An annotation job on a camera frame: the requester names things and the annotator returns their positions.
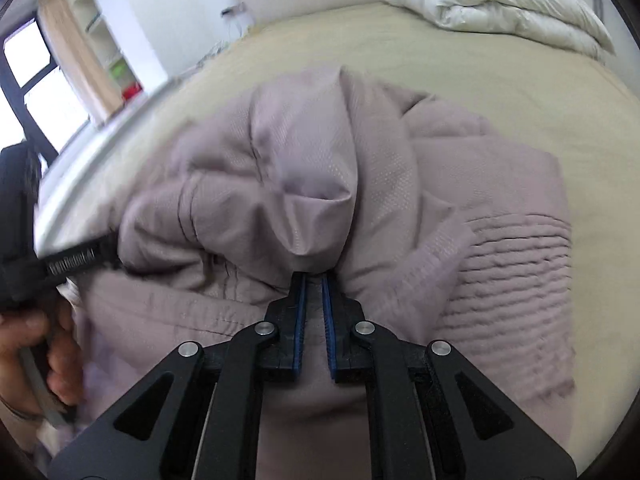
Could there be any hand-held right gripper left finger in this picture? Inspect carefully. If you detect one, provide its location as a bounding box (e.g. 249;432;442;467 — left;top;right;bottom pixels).
47;272;307;480

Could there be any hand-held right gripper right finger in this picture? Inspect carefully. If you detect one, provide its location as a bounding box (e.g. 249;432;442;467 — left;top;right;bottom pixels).
321;272;578;480

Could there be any mauve hooded puffer coat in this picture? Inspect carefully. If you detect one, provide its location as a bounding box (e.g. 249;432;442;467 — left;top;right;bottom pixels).
70;64;577;480

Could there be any person's left hand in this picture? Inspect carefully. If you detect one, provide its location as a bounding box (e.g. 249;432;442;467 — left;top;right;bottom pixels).
0;296;85;420

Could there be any black framed window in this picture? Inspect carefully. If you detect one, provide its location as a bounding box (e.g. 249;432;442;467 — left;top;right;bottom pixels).
0;17;94;162

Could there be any white open shelf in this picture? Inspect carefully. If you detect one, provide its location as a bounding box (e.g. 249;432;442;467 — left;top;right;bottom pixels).
64;0;147;102

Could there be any white nightstand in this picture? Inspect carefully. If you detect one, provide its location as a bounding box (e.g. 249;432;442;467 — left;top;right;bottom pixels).
179;35;237;80

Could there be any bed with beige sheet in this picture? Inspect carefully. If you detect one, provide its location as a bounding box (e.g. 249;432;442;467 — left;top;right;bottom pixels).
40;2;640;466

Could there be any white folded duvet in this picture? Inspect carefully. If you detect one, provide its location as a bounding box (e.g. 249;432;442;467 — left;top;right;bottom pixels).
381;0;617;62

